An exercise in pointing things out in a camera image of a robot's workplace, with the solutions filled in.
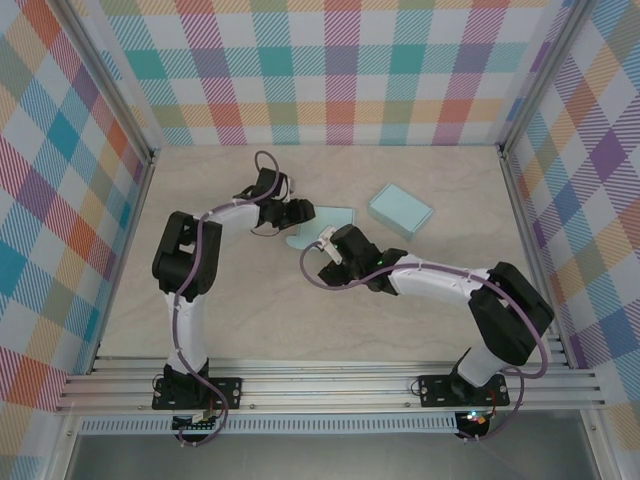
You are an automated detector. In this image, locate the aluminium side rail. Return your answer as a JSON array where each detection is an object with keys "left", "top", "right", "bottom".
[
  {"left": 89, "top": 149, "right": 160, "bottom": 374},
  {"left": 499, "top": 147, "right": 574, "bottom": 371}
]

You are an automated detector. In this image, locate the light blue paper box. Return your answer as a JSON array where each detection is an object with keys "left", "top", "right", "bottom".
[
  {"left": 368, "top": 183, "right": 434, "bottom": 240},
  {"left": 284, "top": 205, "right": 357, "bottom": 251}
]

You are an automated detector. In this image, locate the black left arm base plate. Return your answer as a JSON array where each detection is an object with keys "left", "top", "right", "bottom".
[{"left": 151, "top": 377, "right": 245, "bottom": 412}]

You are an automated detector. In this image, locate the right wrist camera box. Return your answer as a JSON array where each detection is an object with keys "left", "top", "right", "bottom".
[{"left": 317, "top": 225, "right": 347, "bottom": 265}]

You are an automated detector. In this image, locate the white slotted cable duct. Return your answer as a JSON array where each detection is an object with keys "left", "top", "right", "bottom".
[{"left": 78, "top": 412, "right": 460, "bottom": 435}]

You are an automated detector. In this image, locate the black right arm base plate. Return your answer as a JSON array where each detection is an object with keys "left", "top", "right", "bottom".
[{"left": 417, "top": 373, "right": 511, "bottom": 409}]

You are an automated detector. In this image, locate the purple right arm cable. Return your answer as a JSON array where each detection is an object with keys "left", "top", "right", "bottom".
[{"left": 299, "top": 239, "right": 549, "bottom": 444}]

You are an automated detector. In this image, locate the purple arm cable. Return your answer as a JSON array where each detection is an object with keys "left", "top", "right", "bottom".
[
  {"left": 299, "top": 239, "right": 549, "bottom": 444},
  {"left": 171, "top": 149, "right": 296, "bottom": 449}
]

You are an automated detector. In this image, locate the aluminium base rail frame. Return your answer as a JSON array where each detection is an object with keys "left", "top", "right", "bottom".
[{"left": 54, "top": 354, "right": 607, "bottom": 415}]

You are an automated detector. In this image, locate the grey metal shelf panel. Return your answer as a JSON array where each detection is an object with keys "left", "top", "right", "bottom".
[{"left": 64, "top": 432, "right": 601, "bottom": 480}]

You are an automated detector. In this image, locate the aluminium corner post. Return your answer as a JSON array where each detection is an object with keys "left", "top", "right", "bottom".
[
  {"left": 58, "top": 0, "right": 162, "bottom": 166},
  {"left": 496, "top": 0, "right": 591, "bottom": 159}
]

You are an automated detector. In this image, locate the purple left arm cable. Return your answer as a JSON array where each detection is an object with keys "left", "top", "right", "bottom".
[{"left": 171, "top": 149, "right": 296, "bottom": 449}]

